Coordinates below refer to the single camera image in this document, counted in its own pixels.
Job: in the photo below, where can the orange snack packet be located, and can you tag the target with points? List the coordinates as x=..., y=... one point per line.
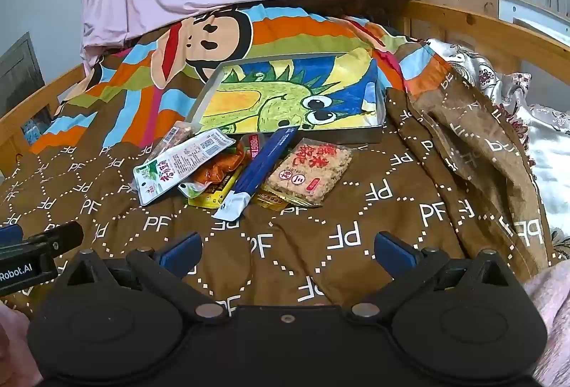
x=218, y=173

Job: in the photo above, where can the yellow snack packet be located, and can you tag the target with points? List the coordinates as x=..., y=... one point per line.
x=213, y=199

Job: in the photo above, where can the long blue white packet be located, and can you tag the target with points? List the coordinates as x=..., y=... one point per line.
x=262, y=160

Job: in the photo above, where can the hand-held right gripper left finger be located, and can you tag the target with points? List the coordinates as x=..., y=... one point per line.
x=182, y=251

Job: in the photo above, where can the clear nut bar packet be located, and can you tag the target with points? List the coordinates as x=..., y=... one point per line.
x=176, y=135

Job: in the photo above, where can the pink clothing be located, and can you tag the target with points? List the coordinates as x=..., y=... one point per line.
x=550, y=324

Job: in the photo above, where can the red sausage stick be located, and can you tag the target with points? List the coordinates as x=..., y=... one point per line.
x=254, y=146

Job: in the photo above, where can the clear rice cracker packet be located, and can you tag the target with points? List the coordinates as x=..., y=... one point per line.
x=307, y=173

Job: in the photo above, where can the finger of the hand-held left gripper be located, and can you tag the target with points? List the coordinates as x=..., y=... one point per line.
x=11, y=235
x=62, y=235

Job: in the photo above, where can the gold snack packet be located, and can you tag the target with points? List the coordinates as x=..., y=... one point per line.
x=272, y=202

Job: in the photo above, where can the white green snack packet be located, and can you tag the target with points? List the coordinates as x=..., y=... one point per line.
x=178, y=168

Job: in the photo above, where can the brown striped monkey print blanket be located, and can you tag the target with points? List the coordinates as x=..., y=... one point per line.
x=356, y=200

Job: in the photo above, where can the grey metal tray dinosaur print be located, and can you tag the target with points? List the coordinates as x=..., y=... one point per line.
x=276, y=102

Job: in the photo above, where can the silver floral blanket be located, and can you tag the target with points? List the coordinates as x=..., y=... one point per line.
x=547, y=146

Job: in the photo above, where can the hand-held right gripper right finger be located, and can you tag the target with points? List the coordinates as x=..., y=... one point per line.
x=394, y=252

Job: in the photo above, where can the wooden bed frame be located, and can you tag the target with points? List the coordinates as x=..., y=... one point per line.
x=467, y=24

